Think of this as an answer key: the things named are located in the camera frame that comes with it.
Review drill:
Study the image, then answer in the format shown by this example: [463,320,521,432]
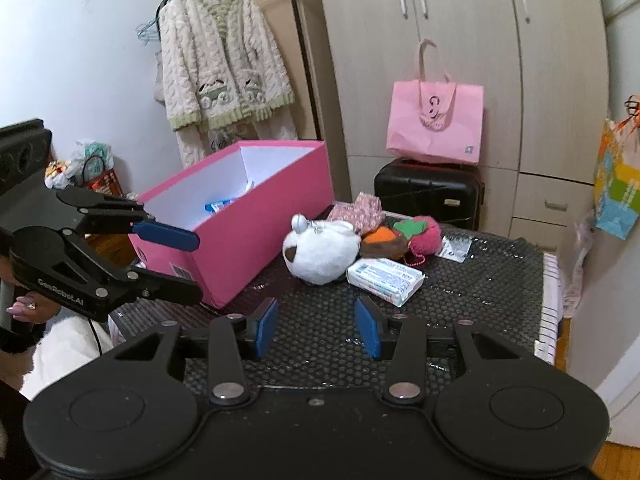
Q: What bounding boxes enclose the person's left hand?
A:
[4,294,53,328]

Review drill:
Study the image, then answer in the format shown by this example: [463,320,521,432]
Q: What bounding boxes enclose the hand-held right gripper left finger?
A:
[102,296,279,406]

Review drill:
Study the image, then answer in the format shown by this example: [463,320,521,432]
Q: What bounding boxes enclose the black suitcase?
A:
[374,158,486,233]

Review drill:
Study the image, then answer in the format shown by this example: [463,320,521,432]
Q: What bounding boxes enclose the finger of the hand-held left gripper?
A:
[55,187,201,252]
[62,230,203,307]

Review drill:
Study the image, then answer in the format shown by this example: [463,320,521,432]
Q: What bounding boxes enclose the white striped cloth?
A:
[534,252,566,367]

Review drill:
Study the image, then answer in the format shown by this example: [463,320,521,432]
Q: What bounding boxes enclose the colourful gift bag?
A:
[594,95,640,240]

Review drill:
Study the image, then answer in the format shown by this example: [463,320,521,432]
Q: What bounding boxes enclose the orange carrot plush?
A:
[361,225,411,261]

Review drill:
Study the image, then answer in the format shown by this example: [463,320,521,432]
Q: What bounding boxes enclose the white tissue packet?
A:
[346,257,426,307]

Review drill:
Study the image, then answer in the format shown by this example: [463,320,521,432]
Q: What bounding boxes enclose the cream knitted robe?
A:
[152,0,297,170]

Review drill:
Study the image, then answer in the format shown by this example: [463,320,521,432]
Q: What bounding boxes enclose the floral cloth pouch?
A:
[327,192,386,235]

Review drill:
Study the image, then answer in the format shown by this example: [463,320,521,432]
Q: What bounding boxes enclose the small white sachet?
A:
[435,237,473,263]

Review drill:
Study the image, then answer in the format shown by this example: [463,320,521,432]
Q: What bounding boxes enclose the wire clothes hanger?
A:
[137,19,162,47]

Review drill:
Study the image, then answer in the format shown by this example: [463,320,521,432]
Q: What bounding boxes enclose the red paper bag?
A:
[82,155,123,196]

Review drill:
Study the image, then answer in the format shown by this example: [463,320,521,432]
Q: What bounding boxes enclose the light wooden wardrobe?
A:
[287,0,608,256]

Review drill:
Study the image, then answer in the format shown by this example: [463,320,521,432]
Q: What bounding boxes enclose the pink tote bag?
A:
[386,38,485,165]

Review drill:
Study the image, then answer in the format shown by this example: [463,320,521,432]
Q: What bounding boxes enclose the dark cloth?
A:
[0,380,41,480]

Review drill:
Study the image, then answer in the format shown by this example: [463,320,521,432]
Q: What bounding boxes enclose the printed white plastic bag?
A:
[75,139,115,171]

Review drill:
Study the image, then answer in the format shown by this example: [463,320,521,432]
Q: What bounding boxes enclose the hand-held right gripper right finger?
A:
[354,296,538,405]

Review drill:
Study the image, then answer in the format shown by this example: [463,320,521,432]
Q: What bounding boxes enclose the pink strawberry plush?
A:
[392,215,445,266]

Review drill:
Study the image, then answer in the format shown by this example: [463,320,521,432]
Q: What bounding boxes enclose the white fluffy garment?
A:
[30,317,117,401]

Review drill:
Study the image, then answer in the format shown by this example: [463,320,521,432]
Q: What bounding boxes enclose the black honeycomb mat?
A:
[107,225,546,391]

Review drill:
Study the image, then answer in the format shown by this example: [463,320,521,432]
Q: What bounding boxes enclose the white panda plush toy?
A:
[282,214,362,286]

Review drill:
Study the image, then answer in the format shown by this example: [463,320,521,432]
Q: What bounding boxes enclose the pink cardboard box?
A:
[127,140,335,309]

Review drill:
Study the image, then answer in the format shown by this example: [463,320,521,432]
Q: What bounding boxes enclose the yellow snack packet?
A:
[45,160,76,188]

